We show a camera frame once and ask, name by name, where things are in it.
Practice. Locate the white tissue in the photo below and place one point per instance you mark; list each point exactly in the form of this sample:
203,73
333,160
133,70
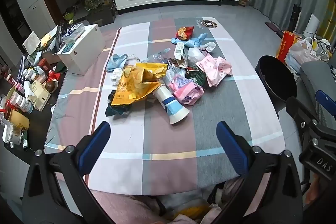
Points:
116,74

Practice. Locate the pink plastic bag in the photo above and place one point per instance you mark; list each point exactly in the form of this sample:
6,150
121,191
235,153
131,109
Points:
186,91
215,69

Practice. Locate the red gold snack packet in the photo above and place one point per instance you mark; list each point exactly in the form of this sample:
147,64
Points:
185,33

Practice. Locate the black round bin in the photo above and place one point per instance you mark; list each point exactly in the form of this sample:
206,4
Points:
273,77

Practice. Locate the leafy plant in black planter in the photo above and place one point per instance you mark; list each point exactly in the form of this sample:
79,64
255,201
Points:
99,1

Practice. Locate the yellow patterned curtain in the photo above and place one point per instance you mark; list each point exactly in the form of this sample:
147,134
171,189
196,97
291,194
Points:
329,22

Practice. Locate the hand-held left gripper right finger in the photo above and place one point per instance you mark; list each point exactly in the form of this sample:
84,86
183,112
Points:
231,145

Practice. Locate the grey sofa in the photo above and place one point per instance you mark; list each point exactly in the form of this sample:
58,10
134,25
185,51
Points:
312,77

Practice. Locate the dark floor mat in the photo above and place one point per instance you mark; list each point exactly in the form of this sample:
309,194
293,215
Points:
273,26

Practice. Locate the yellow paper cup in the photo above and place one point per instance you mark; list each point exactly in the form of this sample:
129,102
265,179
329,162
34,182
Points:
18,119

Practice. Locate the blue tissue pack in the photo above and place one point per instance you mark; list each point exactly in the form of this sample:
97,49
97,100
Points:
73,33

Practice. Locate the patterned cloth pile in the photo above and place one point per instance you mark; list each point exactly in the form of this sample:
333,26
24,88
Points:
323,49

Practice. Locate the dark green packet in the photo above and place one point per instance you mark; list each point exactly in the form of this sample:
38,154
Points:
197,77

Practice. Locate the dark teal packet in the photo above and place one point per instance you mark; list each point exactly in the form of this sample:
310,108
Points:
115,109

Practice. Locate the white storage box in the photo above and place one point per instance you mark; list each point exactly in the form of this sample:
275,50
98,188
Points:
84,53

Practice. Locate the large white plastic bag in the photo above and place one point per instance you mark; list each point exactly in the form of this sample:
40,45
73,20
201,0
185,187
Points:
299,53

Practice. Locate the white blue paper cup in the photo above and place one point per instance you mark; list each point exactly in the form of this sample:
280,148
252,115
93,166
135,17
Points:
168,103

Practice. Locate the red shopping bag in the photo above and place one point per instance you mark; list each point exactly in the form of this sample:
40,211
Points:
283,45

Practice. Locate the yellow chip bag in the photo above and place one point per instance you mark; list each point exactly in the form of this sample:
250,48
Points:
131,87

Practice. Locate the beige carton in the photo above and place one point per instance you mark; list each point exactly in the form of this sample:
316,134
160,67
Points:
39,95

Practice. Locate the white printed box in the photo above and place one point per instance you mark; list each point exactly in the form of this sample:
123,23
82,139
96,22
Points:
179,50

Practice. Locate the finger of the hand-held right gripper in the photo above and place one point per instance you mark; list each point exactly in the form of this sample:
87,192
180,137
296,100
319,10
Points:
325,100
299,111

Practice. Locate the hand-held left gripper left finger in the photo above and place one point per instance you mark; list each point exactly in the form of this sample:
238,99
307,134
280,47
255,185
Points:
97,142

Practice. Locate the blue face mask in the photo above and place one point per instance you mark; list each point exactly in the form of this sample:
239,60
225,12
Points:
195,41
116,62

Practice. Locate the white pill bottle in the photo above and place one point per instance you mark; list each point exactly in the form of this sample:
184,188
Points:
22,103

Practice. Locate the upright vacuum cleaner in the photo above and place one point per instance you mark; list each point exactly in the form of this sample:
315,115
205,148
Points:
298,14

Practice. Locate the white air purifier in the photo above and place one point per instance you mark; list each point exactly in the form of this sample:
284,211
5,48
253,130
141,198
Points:
312,24

